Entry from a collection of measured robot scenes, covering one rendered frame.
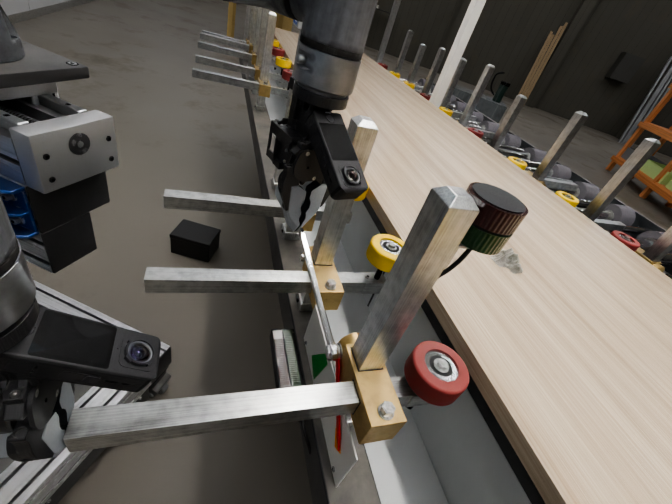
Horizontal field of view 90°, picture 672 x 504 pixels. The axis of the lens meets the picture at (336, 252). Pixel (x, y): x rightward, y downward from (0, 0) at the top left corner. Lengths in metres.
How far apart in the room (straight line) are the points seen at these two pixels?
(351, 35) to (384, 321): 0.32
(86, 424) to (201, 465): 0.90
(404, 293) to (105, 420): 0.33
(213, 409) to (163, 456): 0.91
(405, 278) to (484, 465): 0.38
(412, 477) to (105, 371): 0.56
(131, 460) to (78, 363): 1.03
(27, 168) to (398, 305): 0.54
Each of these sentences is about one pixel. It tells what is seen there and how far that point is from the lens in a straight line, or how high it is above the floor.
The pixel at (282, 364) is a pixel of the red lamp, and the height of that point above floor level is 0.70.
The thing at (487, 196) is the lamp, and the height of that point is 1.14.
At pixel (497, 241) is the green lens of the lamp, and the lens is 0.36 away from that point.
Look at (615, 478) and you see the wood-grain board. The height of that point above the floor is 0.90.
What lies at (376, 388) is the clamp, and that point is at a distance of 0.47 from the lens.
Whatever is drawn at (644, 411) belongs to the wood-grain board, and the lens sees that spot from 0.70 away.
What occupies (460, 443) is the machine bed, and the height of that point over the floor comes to 0.72.
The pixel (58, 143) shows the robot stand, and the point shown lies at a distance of 0.65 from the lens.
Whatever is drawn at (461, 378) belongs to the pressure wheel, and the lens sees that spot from 0.50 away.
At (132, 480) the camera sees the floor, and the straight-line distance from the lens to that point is 1.33.
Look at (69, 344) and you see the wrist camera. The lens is 0.34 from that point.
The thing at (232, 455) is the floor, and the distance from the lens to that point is 1.33.
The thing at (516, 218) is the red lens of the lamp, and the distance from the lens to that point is 0.35.
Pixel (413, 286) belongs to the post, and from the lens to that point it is 0.37.
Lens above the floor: 1.25
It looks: 36 degrees down
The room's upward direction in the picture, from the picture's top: 19 degrees clockwise
